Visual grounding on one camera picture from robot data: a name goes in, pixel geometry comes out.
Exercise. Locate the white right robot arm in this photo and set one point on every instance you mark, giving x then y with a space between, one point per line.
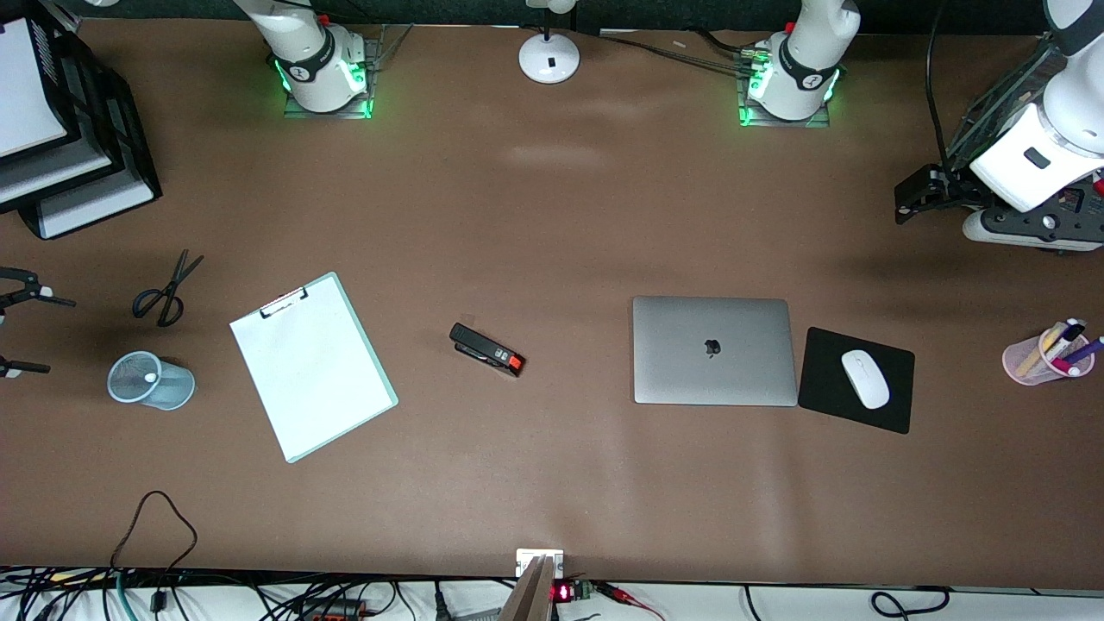
315 60

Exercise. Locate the grey camera mount bar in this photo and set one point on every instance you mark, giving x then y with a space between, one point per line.
530 595

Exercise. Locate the black stacked letter tray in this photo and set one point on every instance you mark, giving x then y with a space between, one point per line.
129 147

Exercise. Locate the yellow pen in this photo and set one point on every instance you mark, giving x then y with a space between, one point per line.
1039 349

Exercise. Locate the pink mesh pen cup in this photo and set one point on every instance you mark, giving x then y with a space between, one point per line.
1018 362

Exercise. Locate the black capped white marker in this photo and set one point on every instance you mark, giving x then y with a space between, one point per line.
1068 335

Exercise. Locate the white computer mouse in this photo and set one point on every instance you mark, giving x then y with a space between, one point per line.
865 379

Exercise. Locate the black mesh desk tray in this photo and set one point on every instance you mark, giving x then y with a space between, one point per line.
992 103

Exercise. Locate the black stapler red tip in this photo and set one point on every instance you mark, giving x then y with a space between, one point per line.
483 349

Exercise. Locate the pink marker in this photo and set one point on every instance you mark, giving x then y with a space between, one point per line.
1065 368

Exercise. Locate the blue mesh pen cup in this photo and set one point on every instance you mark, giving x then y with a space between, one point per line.
168 392

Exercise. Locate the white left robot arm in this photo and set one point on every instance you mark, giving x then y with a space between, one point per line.
1026 159

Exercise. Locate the small white card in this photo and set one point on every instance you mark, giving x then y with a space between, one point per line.
528 558

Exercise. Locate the silver laptop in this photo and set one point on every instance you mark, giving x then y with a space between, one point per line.
716 349

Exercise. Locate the black mouse pad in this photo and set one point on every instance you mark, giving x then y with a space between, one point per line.
828 397

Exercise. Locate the white round lamp base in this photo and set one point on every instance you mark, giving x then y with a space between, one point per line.
548 59

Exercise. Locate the teal clipboard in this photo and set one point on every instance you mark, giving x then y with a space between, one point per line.
388 398

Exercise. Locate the orange connector strip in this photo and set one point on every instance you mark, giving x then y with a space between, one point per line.
336 611

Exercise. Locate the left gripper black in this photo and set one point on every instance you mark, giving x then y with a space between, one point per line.
956 185

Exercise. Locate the black scissors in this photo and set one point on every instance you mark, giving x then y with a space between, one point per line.
168 293

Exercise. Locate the purple marker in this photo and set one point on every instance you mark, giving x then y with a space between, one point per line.
1087 349

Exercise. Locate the red LED display board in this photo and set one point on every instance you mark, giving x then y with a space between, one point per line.
565 592

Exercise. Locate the black plug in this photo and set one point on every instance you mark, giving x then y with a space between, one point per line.
158 601

